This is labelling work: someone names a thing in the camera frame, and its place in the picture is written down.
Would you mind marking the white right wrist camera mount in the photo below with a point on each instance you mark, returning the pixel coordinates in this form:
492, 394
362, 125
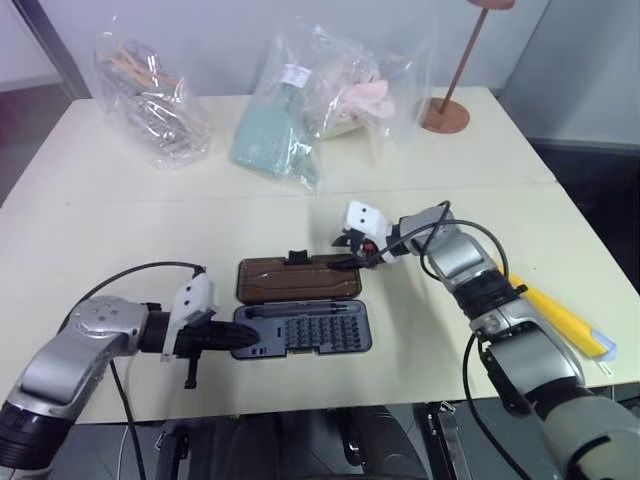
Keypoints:
367, 220

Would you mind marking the screwdriver bit case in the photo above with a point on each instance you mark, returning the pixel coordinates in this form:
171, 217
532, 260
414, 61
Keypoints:
300, 286

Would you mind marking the clear bag with teal cloth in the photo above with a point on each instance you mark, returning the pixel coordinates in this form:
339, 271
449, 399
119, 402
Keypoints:
280, 60

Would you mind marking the pink plush toy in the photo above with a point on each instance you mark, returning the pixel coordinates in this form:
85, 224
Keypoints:
367, 97

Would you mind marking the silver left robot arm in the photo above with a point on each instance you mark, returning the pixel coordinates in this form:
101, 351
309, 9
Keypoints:
90, 325

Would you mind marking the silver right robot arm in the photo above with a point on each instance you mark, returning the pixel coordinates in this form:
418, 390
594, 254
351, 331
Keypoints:
462, 257

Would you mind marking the clear bag with pink plush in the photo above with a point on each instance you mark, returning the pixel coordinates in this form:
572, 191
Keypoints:
400, 75

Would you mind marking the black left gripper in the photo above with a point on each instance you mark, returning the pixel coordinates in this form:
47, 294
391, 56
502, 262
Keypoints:
192, 342

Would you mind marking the teal cloth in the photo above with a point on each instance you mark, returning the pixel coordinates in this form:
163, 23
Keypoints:
265, 140

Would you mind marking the grey frame post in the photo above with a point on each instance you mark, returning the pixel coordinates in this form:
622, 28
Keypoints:
55, 45

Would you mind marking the metal bracket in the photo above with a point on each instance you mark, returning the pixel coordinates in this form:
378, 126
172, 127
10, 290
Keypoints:
172, 452
450, 440

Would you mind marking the clear bag with wooden sticks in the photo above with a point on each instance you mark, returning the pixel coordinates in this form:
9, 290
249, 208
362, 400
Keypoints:
162, 127

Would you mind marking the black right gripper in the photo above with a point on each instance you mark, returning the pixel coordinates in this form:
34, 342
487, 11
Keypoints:
361, 246

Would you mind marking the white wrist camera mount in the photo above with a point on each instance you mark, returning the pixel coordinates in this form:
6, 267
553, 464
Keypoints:
194, 296
367, 220

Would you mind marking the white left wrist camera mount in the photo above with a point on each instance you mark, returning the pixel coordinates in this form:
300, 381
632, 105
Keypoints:
194, 296

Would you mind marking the yellow item in clear sleeve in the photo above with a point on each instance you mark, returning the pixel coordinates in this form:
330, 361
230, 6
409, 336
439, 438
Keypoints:
560, 312

